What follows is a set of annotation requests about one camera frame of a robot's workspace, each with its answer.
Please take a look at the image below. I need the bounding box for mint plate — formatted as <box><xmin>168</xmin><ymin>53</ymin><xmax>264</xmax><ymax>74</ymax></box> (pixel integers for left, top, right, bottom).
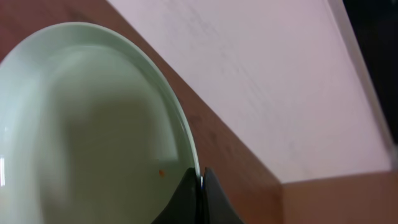
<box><xmin>1</xmin><ymin>22</ymin><xmax>200</xmax><ymax>223</ymax></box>

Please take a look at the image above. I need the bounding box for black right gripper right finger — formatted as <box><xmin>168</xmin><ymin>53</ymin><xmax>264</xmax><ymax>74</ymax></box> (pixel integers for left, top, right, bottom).
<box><xmin>202</xmin><ymin>167</ymin><xmax>244</xmax><ymax>224</ymax></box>

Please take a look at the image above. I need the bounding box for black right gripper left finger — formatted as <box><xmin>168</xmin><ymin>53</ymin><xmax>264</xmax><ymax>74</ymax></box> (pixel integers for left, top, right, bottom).
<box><xmin>152</xmin><ymin>167</ymin><xmax>200</xmax><ymax>224</ymax></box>

